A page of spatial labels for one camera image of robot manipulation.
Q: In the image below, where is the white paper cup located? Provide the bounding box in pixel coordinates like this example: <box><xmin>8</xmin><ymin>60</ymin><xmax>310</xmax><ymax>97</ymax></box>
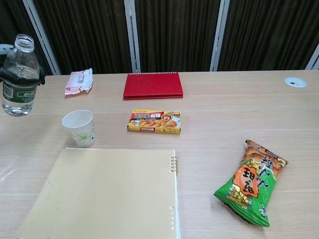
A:
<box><xmin>61</xmin><ymin>110</ymin><xmax>96</xmax><ymax>147</ymax></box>

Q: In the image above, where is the yellow curry box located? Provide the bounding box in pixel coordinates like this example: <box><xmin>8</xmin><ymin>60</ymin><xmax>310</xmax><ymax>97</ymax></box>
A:
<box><xmin>127</xmin><ymin>109</ymin><xmax>182</xmax><ymax>135</ymax></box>

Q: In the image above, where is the pink wet wipes pack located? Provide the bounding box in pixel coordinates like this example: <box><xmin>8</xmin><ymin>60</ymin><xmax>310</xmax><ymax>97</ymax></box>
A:
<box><xmin>64</xmin><ymin>68</ymin><xmax>94</xmax><ymax>96</ymax></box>

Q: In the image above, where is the green orange snack bag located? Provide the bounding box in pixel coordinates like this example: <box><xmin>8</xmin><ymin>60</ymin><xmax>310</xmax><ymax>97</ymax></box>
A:
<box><xmin>213</xmin><ymin>139</ymin><xmax>289</xmax><ymax>221</ymax></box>

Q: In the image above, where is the white cable grommet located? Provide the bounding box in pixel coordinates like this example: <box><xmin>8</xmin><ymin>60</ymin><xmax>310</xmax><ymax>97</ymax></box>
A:
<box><xmin>284</xmin><ymin>77</ymin><xmax>307</xmax><ymax>88</ymax></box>

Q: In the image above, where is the black folding screen panel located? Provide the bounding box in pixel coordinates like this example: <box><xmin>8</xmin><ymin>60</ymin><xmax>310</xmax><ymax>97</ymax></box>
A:
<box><xmin>210</xmin><ymin>0</ymin><xmax>319</xmax><ymax>72</ymax></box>
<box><xmin>0</xmin><ymin>0</ymin><xmax>62</xmax><ymax>75</ymax></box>
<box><xmin>124</xmin><ymin>0</ymin><xmax>230</xmax><ymax>73</ymax></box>
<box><xmin>22</xmin><ymin>0</ymin><xmax>140</xmax><ymax>75</ymax></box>

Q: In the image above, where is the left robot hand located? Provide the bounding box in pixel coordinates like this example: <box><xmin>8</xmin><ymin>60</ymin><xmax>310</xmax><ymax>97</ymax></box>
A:
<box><xmin>0</xmin><ymin>44</ymin><xmax>46</xmax><ymax>87</ymax></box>

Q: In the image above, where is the beige ring binder notebook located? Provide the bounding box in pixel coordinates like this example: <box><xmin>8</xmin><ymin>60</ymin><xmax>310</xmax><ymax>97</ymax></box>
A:
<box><xmin>16</xmin><ymin>147</ymin><xmax>180</xmax><ymax>239</ymax></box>

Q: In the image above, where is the transparent plastic water bottle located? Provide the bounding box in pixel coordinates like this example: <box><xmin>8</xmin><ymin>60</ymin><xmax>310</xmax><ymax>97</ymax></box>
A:
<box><xmin>1</xmin><ymin>34</ymin><xmax>41</xmax><ymax>118</ymax></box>

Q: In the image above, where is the red spiral notebook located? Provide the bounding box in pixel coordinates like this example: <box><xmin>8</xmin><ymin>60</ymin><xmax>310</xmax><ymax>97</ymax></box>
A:
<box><xmin>123</xmin><ymin>71</ymin><xmax>184</xmax><ymax>101</ymax></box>

